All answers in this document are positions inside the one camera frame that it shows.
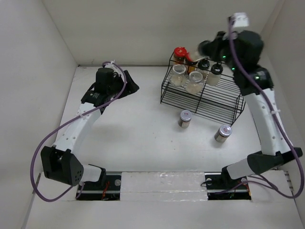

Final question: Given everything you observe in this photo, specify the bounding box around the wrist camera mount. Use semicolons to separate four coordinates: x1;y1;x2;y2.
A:
228;12;249;30
102;61;121;72

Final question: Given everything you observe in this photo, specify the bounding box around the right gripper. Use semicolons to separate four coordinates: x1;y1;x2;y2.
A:
205;31;241;73

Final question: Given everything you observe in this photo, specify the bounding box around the black cap spice grinder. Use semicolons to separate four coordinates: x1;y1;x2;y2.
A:
197;59;210;79
206;62;223;86
186;46;208;62

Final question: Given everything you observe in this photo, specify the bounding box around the black wire rack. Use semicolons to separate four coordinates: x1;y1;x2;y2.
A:
160;56;245;125

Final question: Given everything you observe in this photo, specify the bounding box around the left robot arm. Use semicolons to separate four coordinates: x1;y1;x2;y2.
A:
41;67;139;189

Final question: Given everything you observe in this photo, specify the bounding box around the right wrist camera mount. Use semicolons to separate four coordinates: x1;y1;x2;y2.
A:
228;12;249;30

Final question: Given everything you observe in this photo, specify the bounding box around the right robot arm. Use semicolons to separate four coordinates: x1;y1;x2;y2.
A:
198;31;305;191

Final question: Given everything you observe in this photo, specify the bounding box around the white lid spice jar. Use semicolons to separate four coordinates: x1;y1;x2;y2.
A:
178;110;192;128
214;125;232;143

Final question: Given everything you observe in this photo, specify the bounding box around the clear glass jar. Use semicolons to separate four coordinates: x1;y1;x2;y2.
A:
169;64;187;87
185;71;203;94

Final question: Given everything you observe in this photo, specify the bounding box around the red lid sauce jar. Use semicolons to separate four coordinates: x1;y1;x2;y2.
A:
173;47;187;64
185;53;198;74

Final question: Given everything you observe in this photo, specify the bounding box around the clear glass jar front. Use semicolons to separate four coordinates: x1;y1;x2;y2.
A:
185;71;203;94

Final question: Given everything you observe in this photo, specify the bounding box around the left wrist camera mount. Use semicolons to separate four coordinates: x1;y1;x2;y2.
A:
102;61;121;72

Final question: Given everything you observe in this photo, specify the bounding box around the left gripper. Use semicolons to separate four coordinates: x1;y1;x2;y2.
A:
108;71;139;99

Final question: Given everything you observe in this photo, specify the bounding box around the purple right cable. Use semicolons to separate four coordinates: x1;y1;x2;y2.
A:
201;20;302;198

